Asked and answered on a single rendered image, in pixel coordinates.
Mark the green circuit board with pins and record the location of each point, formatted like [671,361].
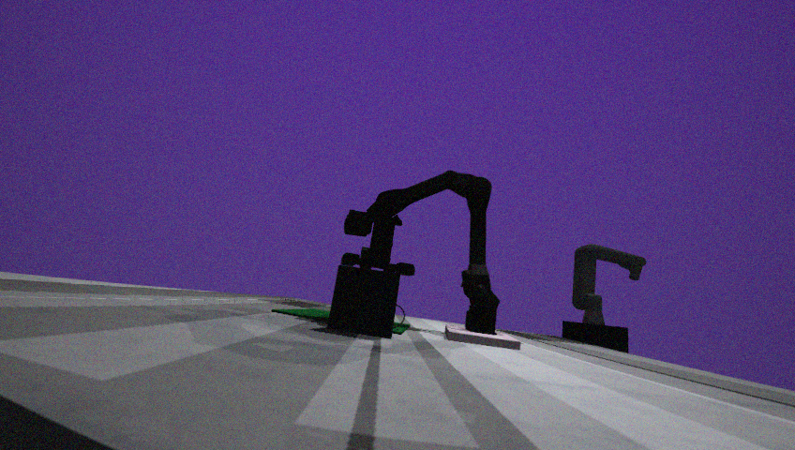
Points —
[323,315]

